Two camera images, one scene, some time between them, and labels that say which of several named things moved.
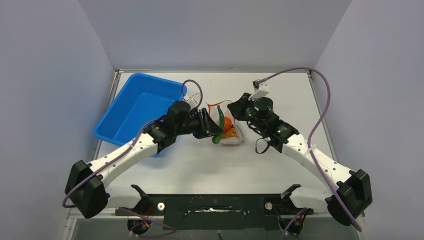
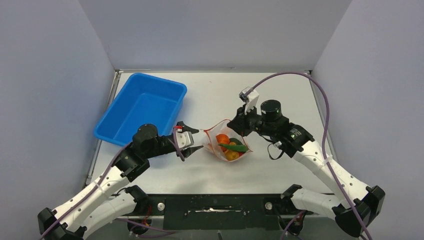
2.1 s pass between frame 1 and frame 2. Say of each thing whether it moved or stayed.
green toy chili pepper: moved
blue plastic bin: stayed
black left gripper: moved
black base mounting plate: stayed
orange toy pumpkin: moved
